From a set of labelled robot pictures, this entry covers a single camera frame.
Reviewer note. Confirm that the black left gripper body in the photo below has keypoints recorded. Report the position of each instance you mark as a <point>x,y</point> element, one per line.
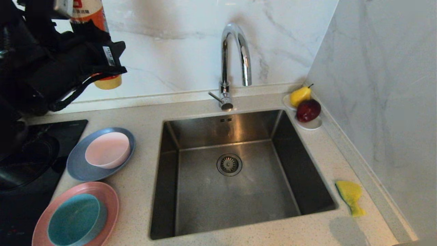
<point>47,75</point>

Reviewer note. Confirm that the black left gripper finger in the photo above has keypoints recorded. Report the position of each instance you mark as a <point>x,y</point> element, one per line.
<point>99,58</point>

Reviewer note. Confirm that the orange dish soap bottle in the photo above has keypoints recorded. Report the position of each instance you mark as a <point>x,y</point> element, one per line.
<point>88,13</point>

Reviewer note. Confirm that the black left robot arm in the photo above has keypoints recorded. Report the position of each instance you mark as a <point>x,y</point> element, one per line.
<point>17,68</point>

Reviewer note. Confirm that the stainless steel sink basin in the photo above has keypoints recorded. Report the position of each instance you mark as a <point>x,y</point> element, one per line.
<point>239,201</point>

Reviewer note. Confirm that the yellow green sponge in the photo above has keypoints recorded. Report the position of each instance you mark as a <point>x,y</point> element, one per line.
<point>350,193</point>

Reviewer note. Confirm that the black glass cooktop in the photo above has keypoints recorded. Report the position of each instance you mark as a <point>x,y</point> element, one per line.
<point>70,131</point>

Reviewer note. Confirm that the pale pink bowl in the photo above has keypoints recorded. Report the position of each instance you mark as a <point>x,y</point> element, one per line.
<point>107,150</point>

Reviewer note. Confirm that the black frying pan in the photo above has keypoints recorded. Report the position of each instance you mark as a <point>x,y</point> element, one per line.
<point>30,167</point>

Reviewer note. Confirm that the blue grey plate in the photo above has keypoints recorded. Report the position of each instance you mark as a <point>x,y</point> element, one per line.
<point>78,171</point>

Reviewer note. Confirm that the chrome gooseneck faucet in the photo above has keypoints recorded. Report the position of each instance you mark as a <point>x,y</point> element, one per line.
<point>224,61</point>

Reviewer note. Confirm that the pink plate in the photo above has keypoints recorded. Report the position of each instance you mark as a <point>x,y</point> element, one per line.
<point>109,201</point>

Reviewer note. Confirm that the teal bowl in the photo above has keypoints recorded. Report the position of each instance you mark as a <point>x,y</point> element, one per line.
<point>75,220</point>

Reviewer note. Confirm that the round metal drain strainer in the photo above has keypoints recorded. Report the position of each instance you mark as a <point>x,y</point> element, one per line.
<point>229,164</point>

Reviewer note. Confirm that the yellow pear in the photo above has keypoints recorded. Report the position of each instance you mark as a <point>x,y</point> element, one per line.
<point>299,96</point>

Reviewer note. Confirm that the dark red apple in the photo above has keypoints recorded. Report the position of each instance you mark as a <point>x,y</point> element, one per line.
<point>308,110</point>

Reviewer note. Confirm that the small white fruit dish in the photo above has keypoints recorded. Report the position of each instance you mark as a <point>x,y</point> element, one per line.
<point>312,125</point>

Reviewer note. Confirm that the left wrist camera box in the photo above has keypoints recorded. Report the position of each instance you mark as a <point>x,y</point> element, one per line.
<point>63,8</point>

